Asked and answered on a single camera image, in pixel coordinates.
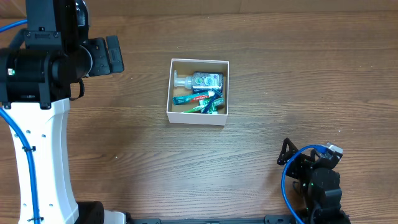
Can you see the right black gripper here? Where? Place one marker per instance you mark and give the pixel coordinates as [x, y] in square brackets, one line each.
[300, 162]

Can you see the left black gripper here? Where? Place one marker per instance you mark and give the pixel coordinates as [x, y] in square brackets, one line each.
[101, 65]

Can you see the green toothbrush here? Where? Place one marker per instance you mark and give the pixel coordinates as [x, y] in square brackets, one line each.
[218, 102]

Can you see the toothpaste tube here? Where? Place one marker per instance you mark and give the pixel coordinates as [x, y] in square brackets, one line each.
[187, 99]

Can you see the green soap packet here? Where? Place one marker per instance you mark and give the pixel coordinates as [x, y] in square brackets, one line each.
[212, 109]

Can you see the clear pump bottle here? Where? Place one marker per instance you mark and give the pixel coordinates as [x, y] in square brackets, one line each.
[200, 81]

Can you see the blue disposable razor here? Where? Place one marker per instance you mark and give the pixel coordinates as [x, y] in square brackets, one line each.
[217, 94]

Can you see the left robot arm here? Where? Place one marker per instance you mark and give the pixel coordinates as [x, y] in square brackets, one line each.
[37, 71]

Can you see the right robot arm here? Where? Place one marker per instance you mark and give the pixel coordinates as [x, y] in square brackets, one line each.
[318, 184]

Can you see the white cardboard box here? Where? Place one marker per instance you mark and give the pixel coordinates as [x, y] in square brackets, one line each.
[185, 67]

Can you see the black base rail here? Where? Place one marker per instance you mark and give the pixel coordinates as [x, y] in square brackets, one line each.
[268, 219]

